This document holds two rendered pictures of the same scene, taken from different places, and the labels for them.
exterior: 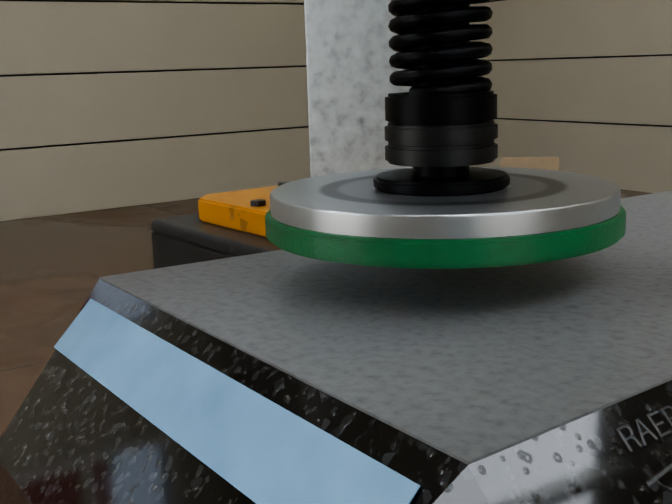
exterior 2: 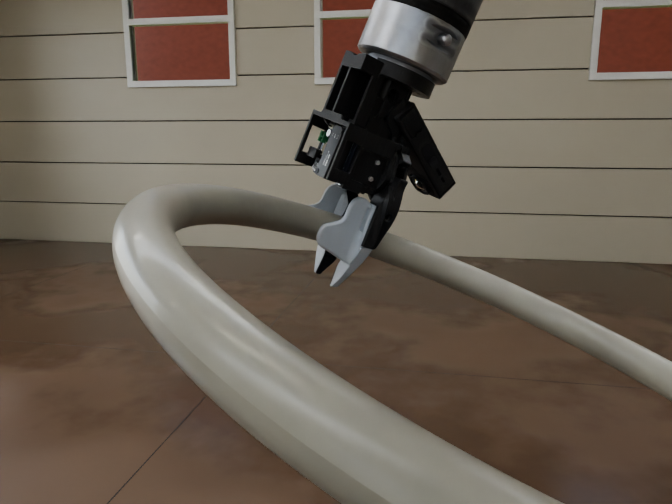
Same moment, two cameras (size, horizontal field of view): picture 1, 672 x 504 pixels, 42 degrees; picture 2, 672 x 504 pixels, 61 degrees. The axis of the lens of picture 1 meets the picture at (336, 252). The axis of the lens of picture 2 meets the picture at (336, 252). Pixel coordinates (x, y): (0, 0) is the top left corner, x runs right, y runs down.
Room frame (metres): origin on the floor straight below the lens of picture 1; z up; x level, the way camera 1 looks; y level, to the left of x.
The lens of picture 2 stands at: (-0.26, 0.22, 1.35)
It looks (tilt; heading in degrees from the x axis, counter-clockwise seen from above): 12 degrees down; 44
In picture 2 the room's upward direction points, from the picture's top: straight up
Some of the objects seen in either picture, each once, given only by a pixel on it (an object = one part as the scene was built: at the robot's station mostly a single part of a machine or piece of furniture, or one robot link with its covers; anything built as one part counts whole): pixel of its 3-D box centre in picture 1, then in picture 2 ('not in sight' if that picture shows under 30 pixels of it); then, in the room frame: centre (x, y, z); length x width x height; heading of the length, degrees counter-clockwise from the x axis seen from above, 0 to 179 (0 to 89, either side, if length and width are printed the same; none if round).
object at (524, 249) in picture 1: (441, 202); not in sight; (0.55, -0.07, 0.91); 0.22 x 0.22 x 0.04
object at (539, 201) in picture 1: (441, 196); not in sight; (0.55, -0.07, 0.92); 0.21 x 0.21 x 0.01
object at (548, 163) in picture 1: (528, 177); not in sight; (1.46, -0.32, 0.80); 0.20 x 0.10 x 0.05; 166
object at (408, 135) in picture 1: (440, 131); not in sight; (0.55, -0.07, 0.96); 0.07 x 0.07 x 0.01
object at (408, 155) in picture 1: (440, 151); not in sight; (0.55, -0.07, 0.94); 0.07 x 0.07 x 0.01
